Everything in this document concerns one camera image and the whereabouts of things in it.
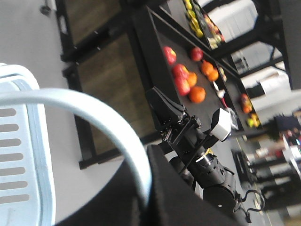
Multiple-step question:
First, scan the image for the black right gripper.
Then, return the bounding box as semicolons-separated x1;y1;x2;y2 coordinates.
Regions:
145;87;247;226

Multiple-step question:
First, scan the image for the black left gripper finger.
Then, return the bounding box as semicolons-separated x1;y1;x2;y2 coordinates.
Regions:
57;161;145;226

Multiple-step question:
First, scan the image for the light blue plastic basket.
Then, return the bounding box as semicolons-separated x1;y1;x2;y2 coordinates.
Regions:
0;64;152;226

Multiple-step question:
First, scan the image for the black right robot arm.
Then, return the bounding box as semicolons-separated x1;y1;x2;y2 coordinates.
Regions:
146;87;251;226

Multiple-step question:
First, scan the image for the orange fruit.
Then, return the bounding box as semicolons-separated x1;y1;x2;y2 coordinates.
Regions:
189;86;206;104

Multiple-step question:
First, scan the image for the red apple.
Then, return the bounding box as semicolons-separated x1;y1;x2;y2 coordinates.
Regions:
163;46;177;65

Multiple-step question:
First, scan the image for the black fruit display rack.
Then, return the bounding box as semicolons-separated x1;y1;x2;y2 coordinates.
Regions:
55;0;292;170

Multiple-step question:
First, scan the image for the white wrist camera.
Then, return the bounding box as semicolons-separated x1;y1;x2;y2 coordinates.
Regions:
210;108;231;141

